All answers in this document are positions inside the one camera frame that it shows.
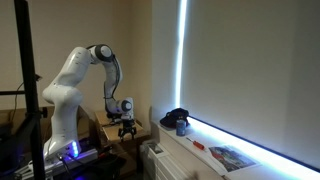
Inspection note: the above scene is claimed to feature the white window sill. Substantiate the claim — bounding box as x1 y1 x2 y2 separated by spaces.
153 115 320 180

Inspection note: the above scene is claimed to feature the white roller window blind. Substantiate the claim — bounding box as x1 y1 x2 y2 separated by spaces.
181 0 320 172

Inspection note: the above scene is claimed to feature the blue can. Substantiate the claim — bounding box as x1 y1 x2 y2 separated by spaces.
175 119 187 137

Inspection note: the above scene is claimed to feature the white slatted radiator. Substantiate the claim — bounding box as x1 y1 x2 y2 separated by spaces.
141 139 216 180

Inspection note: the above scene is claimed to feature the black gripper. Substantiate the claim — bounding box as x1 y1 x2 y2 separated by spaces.
117 118 138 141

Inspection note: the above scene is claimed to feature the navy cap with yellow logo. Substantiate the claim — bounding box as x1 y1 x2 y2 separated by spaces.
159 107 191 131

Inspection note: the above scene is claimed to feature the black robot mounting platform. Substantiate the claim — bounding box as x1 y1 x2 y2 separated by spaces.
13 146 102 180

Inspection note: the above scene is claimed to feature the red handled screwdriver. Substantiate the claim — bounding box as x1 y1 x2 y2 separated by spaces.
185 136 206 151

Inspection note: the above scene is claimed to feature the light wooden nightstand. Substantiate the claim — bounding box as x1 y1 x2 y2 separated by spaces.
94 110 142 176

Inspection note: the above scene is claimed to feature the colourful magazine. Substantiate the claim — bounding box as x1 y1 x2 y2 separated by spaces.
207 145 261 174

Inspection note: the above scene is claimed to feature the black metal stand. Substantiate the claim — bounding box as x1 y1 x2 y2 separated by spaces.
0 0 47 180

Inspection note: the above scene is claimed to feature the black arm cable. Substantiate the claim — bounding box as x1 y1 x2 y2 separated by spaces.
103 54 122 116

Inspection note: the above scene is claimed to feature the wooden board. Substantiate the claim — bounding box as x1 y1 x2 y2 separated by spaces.
101 120 151 145

